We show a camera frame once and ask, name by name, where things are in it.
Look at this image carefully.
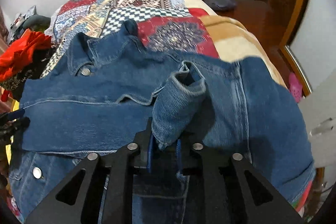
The blue denim jacket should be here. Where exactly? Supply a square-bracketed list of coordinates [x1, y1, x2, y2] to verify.
[9, 20, 315, 218]

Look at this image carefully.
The red orange garment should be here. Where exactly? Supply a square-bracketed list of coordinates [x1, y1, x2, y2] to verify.
[1, 29, 52, 82]

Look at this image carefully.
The dark green bag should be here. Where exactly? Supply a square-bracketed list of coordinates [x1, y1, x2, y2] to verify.
[22, 14, 51, 32]

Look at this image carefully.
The white refrigerator with magnets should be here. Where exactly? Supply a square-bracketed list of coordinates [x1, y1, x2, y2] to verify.
[298, 71, 336, 168]

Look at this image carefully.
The pink rubber clog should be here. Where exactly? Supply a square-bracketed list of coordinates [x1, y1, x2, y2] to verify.
[288, 72, 302, 103]

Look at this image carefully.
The patchwork patterned bedspread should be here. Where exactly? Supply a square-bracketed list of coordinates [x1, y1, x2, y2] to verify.
[41, 0, 215, 77]

